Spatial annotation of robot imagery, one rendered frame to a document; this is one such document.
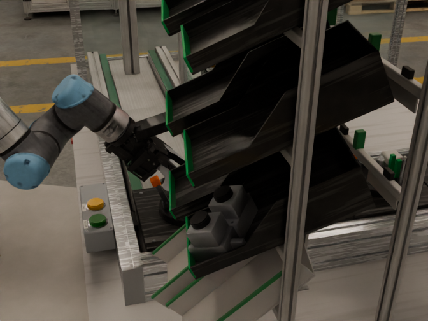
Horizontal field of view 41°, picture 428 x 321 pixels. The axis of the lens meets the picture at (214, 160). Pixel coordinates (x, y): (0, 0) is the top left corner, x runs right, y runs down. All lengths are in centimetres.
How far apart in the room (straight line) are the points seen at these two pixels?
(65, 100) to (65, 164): 242
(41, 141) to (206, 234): 45
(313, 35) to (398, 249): 37
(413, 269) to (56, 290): 83
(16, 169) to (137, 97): 106
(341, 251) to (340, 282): 7
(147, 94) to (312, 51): 151
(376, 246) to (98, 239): 66
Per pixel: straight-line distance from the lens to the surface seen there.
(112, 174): 156
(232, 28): 75
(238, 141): 79
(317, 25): 65
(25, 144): 111
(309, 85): 67
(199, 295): 104
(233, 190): 86
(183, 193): 101
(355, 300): 133
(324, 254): 136
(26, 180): 111
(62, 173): 347
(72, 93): 115
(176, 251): 116
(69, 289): 135
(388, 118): 215
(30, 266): 144
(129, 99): 209
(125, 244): 130
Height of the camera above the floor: 176
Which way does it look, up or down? 30 degrees down
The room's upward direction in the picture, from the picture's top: straight up
